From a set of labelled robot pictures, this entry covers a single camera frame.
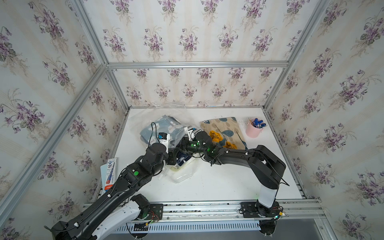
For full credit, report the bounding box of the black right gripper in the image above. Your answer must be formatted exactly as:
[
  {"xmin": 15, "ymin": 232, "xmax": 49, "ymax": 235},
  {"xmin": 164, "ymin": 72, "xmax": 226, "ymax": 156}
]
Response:
[{"xmin": 171, "ymin": 137, "xmax": 208, "ymax": 156}]

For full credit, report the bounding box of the beige blanket with orange pattern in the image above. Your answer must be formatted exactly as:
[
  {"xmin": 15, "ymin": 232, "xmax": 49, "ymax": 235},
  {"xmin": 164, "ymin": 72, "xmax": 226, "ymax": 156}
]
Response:
[{"xmin": 200, "ymin": 117, "xmax": 248, "ymax": 150}]

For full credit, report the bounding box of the clear plastic vacuum bag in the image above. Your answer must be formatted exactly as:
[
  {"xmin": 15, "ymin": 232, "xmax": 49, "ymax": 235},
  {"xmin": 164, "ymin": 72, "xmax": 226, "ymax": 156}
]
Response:
[{"xmin": 129, "ymin": 102, "xmax": 202, "ymax": 184}]

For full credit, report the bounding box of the teal bear pattern blanket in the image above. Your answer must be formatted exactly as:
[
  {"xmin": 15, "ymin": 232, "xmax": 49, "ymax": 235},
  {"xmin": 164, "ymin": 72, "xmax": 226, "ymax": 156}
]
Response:
[{"xmin": 140, "ymin": 115, "xmax": 187, "ymax": 148}]

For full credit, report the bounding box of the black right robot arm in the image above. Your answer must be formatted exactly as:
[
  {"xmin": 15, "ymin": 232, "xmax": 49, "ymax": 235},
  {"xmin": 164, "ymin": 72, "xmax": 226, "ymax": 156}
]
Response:
[{"xmin": 177, "ymin": 132, "xmax": 286, "ymax": 190}]

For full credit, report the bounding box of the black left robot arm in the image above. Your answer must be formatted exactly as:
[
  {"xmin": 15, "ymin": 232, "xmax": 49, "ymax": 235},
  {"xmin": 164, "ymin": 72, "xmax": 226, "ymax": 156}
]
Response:
[{"xmin": 49, "ymin": 143, "xmax": 168, "ymax": 240}]

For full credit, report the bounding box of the white label card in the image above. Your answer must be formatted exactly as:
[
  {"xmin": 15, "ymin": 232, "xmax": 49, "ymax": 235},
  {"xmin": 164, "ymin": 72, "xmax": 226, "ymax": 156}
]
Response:
[{"xmin": 100, "ymin": 158, "xmax": 118, "ymax": 193}]

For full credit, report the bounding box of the pink cup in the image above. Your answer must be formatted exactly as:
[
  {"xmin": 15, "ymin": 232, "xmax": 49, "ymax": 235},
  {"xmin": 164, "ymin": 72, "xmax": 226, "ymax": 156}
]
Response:
[{"xmin": 246, "ymin": 121, "xmax": 263, "ymax": 139}]

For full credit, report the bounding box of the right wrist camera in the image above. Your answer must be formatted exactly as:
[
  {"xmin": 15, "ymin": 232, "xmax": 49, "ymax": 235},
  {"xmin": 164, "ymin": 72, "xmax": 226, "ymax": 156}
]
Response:
[{"xmin": 188, "ymin": 128, "xmax": 201, "ymax": 141}]

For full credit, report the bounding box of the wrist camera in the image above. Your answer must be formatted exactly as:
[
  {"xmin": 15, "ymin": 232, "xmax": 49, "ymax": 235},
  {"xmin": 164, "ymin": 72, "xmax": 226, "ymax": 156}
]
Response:
[
  {"xmin": 158, "ymin": 132, "xmax": 170, "ymax": 148},
  {"xmin": 188, "ymin": 128, "xmax": 201, "ymax": 141}
]

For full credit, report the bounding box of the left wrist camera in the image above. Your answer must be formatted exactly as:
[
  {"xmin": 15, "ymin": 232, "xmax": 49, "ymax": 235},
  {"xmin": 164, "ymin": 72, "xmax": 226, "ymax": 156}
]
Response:
[{"xmin": 158, "ymin": 132, "xmax": 170, "ymax": 148}]

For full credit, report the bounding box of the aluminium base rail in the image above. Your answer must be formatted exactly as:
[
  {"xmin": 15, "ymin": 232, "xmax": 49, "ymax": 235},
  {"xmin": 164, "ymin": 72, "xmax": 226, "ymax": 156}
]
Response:
[{"xmin": 150, "ymin": 199, "xmax": 326, "ymax": 222}]

